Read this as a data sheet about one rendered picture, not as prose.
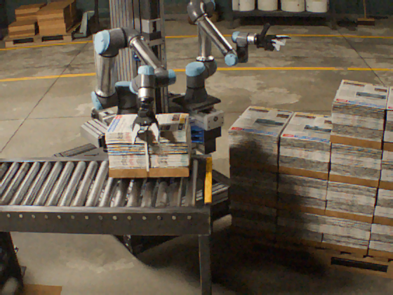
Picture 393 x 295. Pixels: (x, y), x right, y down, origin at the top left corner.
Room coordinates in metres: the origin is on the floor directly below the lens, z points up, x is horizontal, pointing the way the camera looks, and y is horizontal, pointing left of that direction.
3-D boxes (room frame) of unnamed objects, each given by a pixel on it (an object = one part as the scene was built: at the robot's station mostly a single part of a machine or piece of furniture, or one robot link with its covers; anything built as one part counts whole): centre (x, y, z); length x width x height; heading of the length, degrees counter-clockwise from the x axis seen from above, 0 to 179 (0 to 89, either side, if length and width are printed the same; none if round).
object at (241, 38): (3.25, -0.31, 1.21); 0.11 x 0.08 x 0.09; 61
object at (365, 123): (2.64, -0.91, 0.95); 0.38 x 0.29 x 0.23; 156
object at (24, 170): (2.30, 0.94, 0.77); 0.47 x 0.05 x 0.05; 177
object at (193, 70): (3.27, -0.02, 0.98); 0.13 x 0.12 x 0.14; 150
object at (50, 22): (8.78, 2.49, 0.28); 1.20 x 0.83 x 0.57; 87
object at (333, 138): (2.63, -0.91, 0.86); 0.38 x 0.29 x 0.04; 156
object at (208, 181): (2.23, -0.05, 0.81); 0.43 x 0.03 x 0.02; 177
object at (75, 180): (2.28, 0.61, 0.77); 0.47 x 0.05 x 0.05; 177
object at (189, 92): (3.27, -0.01, 0.87); 0.15 x 0.15 x 0.10
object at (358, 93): (2.63, -0.91, 1.06); 0.37 x 0.29 x 0.01; 156
